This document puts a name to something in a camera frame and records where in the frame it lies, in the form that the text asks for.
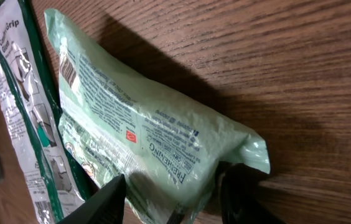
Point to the mint green wipes pack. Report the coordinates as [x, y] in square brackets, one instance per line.
[116, 121]

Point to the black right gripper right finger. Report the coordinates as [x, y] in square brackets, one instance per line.
[237, 183]

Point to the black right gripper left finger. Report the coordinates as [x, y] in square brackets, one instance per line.
[104, 207]

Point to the green 3M sponge package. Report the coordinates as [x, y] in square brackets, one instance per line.
[29, 102]

